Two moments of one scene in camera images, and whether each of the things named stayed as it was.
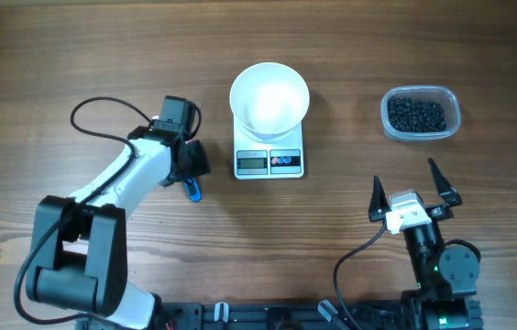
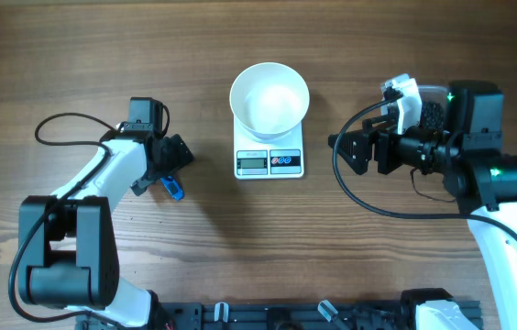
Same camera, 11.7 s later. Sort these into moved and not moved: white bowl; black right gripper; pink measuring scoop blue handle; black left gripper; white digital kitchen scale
Moved: black right gripper; pink measuring scoop blue handle; black left gripper
Not moved: white bowl; white digital kitchen scale
